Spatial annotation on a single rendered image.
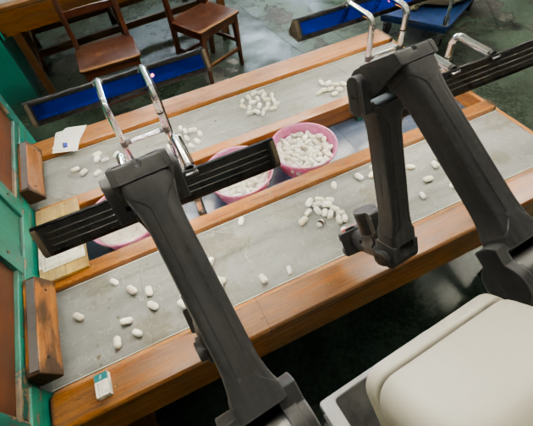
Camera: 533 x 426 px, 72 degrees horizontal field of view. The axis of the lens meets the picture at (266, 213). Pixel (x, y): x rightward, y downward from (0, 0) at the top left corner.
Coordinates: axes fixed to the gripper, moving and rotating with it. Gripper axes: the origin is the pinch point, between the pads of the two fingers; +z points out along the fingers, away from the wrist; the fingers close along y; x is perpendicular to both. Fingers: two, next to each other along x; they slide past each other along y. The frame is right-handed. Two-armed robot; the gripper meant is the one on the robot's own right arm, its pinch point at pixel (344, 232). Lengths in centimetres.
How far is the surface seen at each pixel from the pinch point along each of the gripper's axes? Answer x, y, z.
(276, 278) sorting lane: 7.7, 21.9, 9.2
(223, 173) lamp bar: -28.4, 26.5, -1.0
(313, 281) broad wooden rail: 10.6, 13.1, 2.0
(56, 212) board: -34, 81, 51
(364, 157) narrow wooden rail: -12.8, -28.9, 29.5
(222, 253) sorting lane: -2.9, 33.4, 21.3
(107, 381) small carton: 10, 74, 0
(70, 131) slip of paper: -64, 71, 88
